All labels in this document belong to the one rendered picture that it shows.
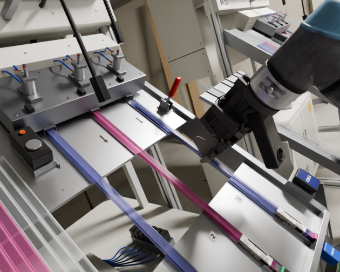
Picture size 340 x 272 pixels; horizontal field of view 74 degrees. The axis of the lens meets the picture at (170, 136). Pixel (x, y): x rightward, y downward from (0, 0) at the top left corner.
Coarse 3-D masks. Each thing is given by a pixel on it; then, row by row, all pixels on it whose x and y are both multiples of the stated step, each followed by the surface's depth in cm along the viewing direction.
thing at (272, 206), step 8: (136, 104) 60; (144, 112) 59; (152, 112) 59; (160, 120) 57; (168, 128) 56; (176, 136) 55; (184, 136) 55; (184, 144) 54; (192, 144) 54; (216, 160) 52; (216, 168) 51; (224, 168) 51; (232, 176) 49; (240, 184) 49; (248, 184) 49; (248, 192) 48; (256, 192) 48; (264, 200) 47; (272, 208) 46; (312, 232) 44; (312, 240) 43
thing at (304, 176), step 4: (300, 172) 51; (304, 172) 52; (300, 176) 50; (304, 176) 51; (308, 176) 51; (312, 176) 51; (304, 180) 50; (308, 180) 50; (312, 180) 50; (316, 180) 51; (312, 184) 49; (316, 184) 50; (316, 188) 49
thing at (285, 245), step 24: (240, 168) 54; (240, 192) 49; (264, 192) 50; (240, 216) 44; (264, 216) 46; (312, 216) 49; (192, 240) 39; (216, 240) 40; (264, 240) 42; (288, 240) 43; (168, 264) 35; (192, 264) 36; (216, 264) 37; (240, 264) 38; (264, 264) 38; (288, 264) 40
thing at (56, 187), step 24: (144, 96) 65; (72, 120) 51; (96, 120) 53; (120, 120) 55; (144, 120) 58; (168, 120) 60; (0, 144) 43; (48, 144) 45; (72, 144) 47; (96, 144) 48; (120, 144) 50; (144, 144) 52; (24, 168) 40; (72, 168) 43; (96, 168) 44; (48, 192) 38; (72, 192) 39
